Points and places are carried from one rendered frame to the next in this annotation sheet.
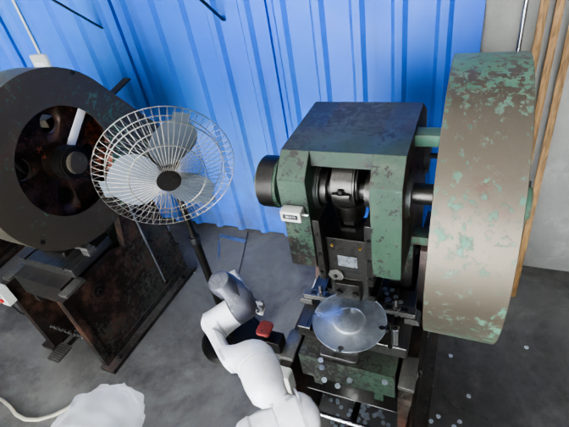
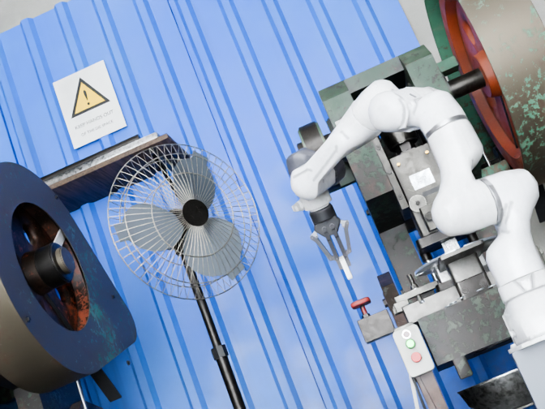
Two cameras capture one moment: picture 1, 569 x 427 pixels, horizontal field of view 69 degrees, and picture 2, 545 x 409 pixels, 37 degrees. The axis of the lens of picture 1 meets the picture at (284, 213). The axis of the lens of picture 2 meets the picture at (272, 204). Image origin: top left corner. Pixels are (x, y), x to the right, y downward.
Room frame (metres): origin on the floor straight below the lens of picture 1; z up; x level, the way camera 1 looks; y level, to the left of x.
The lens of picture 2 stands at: (-1.13, 1.24, 0.43)
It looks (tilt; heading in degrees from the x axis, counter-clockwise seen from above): 16 degrees up; 337
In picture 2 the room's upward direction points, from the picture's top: 22 degrees counter-clockwise
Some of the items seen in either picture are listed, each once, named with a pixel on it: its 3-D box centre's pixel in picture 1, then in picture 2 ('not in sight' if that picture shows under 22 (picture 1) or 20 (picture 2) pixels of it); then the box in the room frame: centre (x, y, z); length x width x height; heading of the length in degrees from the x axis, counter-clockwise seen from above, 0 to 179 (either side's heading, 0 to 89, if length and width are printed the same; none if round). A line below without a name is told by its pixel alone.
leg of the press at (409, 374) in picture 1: (425, 332); not in sight; (1.14, -0.53, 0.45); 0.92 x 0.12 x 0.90; 152
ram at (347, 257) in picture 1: (350, 258); (425, 189); (1.11, -0.21, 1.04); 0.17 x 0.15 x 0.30; 152
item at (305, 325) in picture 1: (358, 313); (472, 293); (1.14, -0.23, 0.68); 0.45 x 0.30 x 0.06; 62
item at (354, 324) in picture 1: (349, 320); (458, 256); (1.03, -0.17, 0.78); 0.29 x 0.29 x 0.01
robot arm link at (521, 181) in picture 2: not in sight; (512, 223); (0.41, 0.07, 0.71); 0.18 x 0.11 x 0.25; 77
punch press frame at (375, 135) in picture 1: (364, 263); (451, 256); (1.27, -0.30, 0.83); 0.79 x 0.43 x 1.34; 152
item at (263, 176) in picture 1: (284, 183); (327, 152); (1.28, -0.02, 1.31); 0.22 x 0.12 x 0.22; 152
